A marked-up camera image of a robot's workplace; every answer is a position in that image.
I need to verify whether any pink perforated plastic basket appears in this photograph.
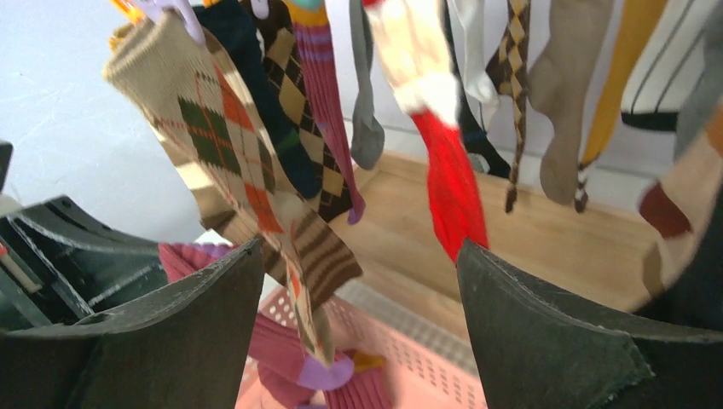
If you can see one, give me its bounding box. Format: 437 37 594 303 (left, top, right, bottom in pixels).
235 288 488 408

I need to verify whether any mustard yellow sock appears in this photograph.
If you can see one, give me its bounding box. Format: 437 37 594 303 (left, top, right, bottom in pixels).
574 0 668 213

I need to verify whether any tan sock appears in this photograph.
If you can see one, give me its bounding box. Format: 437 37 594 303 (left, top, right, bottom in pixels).
529 0 613 205

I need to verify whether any navy green sock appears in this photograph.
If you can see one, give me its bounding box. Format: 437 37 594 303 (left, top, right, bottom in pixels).
194 0 321 199

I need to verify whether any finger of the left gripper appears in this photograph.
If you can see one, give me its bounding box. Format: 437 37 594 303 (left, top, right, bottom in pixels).
1 196 169 331

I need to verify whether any maroon purple striped sock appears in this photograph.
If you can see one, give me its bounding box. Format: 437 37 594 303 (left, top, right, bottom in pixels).
158 242 396 409

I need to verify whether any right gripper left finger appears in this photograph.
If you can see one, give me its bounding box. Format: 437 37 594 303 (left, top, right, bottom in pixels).
1 240 264 408

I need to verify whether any grey sock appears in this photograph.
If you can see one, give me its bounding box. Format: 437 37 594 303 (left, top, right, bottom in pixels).
349 0 385 170

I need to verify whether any maroon yellow hanging sock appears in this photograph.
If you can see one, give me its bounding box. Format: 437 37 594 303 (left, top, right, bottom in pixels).
286 1 366 225

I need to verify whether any beige argyle sock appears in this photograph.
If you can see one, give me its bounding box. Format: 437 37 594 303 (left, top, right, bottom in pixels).
102 11 362 366

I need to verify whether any brown argyle sock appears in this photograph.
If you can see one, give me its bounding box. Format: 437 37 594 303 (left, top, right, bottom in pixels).
486 0 531 213

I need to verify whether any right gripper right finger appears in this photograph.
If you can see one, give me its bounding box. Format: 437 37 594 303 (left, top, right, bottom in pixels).
457 241 722 408

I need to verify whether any red sock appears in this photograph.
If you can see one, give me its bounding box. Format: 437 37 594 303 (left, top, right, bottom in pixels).
362 0 489 260

